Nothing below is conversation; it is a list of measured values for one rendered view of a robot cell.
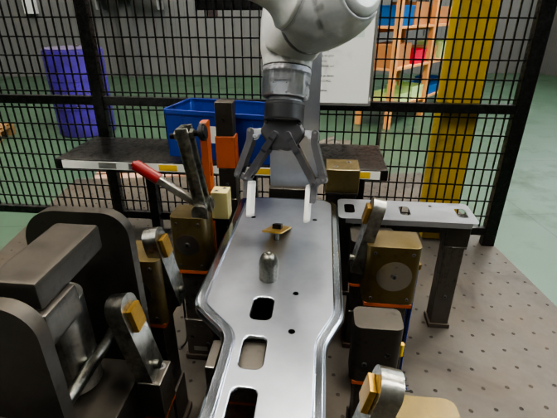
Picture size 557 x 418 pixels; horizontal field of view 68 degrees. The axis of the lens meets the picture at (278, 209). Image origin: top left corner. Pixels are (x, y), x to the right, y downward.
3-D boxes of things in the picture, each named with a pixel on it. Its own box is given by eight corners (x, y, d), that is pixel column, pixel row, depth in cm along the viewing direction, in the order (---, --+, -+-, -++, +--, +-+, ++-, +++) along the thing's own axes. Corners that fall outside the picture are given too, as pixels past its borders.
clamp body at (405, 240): (412, 401, 82) (442, 251, 67) (351, 396, 83) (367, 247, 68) (406, 375, 88) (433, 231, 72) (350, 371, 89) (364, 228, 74)
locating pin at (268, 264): (277, 291, 67) (277, 257, 64) (258, 290, 67) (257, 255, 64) (279, 279, 70) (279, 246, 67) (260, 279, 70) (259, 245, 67)
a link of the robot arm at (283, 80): (306, 62, 70) (303, 98, 71) (315, 75, 79) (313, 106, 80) (255, 62, 73) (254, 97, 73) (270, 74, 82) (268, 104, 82)
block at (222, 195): (235, 332, 99) (227, 192, 83) (220, 332, 99) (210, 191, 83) (238, 323, 102) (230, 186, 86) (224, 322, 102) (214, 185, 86)
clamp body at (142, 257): (182, 436, 75) (157, 264, 59) (125, 431, 76) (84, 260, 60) (193, 405, 81) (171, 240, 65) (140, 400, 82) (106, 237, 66)
